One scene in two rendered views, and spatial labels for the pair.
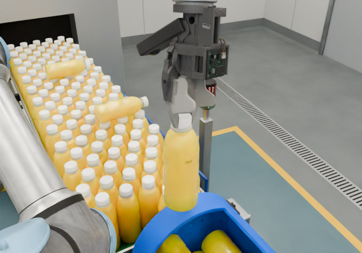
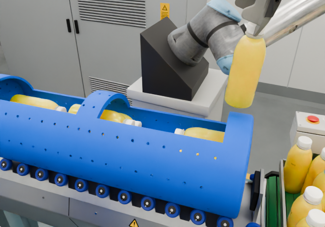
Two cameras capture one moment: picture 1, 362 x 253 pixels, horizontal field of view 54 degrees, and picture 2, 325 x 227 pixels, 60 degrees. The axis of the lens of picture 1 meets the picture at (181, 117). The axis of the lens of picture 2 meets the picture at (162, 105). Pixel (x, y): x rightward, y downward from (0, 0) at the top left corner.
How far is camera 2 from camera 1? 1.06 m
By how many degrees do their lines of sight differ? 107
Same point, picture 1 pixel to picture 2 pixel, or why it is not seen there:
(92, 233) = (225, 41)
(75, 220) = (233, 33)
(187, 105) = (242, 1)
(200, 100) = (255, 16)
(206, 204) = (232, 128)
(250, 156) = not seen: outside the picture
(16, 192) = not seen: hidden behind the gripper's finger
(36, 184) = not seen: hidden behind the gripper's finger
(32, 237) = (215, 2)
